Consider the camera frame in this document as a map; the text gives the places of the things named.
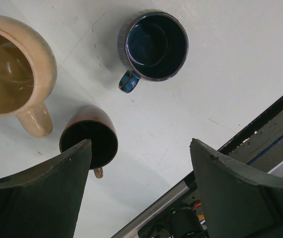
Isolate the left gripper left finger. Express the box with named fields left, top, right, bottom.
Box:
left=0, top=139, right=92, bottom=238

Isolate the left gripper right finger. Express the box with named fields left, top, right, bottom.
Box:
left=190, top=139, right=283, bottom=238

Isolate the brown mug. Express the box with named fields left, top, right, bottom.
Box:
left=59, top=105, right=119, bottom=179

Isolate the beige round mug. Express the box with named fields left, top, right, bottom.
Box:
left=0, top=15, right=57, bottom=137

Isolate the dark blue mug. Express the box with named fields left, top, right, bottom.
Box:
left=117, top=10, right=189, bottom=93

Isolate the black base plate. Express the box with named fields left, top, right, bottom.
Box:
left=138, top=96, right=283, bottom=238

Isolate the aluminium frame rail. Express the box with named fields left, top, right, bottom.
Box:
left=112, top=172, right=195, bottom=238

